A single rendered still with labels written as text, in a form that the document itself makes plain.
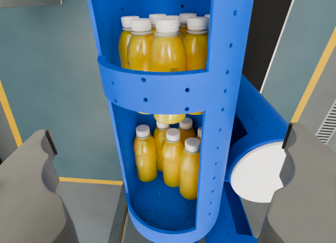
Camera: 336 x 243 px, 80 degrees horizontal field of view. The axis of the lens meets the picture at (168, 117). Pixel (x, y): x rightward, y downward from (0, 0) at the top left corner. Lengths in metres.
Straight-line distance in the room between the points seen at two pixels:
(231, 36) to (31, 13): 1.58
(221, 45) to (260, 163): 0.49
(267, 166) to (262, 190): 0.12
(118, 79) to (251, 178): 0.57
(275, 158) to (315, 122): 1.51
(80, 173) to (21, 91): 0.97
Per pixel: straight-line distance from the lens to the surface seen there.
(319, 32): 1.84
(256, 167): 0.73
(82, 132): 2.02
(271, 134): 0.71
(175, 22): 0.36
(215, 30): 0.30
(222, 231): 1.20
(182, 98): 0.31
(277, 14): 1.51
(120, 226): 1.35
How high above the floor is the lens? 1.51
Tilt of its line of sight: 59 degrees down
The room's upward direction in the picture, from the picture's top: 179 degrees counter-clockwise
